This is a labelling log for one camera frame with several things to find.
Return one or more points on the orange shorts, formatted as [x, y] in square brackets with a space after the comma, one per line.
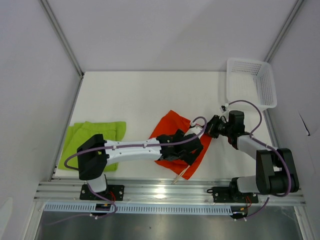
[168, 125]

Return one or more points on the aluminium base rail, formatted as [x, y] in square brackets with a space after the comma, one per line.
[154, 191]

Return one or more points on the left aluminium corner post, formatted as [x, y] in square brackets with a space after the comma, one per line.
[53, 20]

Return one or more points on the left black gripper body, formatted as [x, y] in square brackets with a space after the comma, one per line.
[189, 158]

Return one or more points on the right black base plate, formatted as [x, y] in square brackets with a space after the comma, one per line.
[229, 195]

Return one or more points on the white plastic basket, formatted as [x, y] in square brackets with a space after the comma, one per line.
[250, 80]

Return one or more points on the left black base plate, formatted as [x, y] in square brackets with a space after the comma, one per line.
[114, 192]

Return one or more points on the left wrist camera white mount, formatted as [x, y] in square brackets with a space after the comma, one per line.
[194, 129]

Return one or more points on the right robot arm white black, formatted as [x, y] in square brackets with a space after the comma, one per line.
[275, 171]

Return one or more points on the right aluminium corner post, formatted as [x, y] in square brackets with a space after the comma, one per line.
[284, 30]

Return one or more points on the aluminium corner post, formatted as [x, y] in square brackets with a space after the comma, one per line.
[53, 20]
[284, 30]

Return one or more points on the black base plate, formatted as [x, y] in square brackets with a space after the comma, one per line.
[229, 195]
[114, 192]

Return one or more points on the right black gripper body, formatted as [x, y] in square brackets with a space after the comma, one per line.
[224, 128]

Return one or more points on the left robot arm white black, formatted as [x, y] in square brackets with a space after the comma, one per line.
[97, 153]

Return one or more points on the white slotted cable duct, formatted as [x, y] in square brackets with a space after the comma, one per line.
[130, 208]

